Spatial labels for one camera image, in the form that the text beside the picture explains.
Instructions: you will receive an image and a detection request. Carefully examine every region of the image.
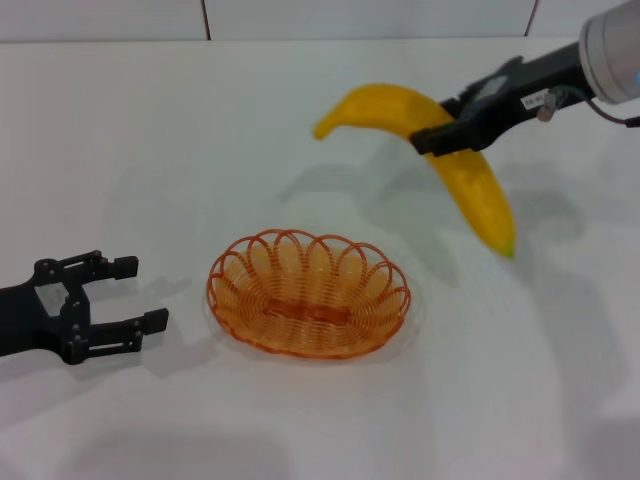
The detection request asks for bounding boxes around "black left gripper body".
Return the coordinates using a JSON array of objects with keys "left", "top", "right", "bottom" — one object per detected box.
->
[{"left": 0, "top": 258, "right": 92, "bottom": 366}]

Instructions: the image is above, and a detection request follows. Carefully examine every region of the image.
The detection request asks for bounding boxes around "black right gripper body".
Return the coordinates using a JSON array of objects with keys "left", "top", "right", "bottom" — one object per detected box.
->
[{"left": 452, "top": 42, "right": 589, "bottom": 151}]

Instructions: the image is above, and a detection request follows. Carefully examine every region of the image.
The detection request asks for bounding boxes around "yellow banana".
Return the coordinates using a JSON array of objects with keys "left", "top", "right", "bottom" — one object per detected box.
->
[{"left": 313, "top": 83, "right": 517, "bottom": 259}]

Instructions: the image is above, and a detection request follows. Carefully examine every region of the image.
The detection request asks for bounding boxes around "orange wire basket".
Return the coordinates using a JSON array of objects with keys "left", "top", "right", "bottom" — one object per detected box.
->
[{"left": 206, "top": 228, "right": 413, "bottom": 362}]

